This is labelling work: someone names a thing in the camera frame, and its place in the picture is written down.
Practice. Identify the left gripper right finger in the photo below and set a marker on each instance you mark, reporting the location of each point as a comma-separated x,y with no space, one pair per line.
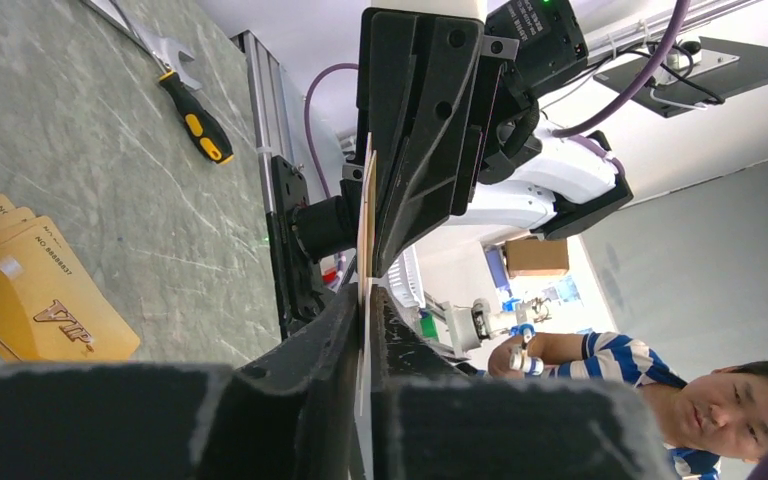
430,421

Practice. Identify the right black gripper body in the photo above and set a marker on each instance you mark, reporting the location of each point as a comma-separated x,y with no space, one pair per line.
543,47

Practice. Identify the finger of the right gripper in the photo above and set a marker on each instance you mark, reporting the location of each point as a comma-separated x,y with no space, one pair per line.
415,86

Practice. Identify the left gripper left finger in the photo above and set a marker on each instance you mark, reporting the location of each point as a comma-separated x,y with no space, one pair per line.
286,415

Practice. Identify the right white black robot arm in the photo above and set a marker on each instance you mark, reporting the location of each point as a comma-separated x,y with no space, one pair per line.
572,184

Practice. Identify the orange card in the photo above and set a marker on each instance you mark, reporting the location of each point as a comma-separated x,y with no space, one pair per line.
50,308

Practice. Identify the brown cardboard box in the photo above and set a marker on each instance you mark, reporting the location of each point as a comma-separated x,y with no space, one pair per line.
531,257

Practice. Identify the yellow tipped black tool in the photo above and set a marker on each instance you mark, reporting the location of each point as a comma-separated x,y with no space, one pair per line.
204,130

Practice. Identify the person in striped shirt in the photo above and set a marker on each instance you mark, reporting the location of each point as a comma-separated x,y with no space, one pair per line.
723,414

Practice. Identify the aluminium frame rail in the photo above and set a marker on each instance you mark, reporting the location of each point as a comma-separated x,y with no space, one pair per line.
271,93

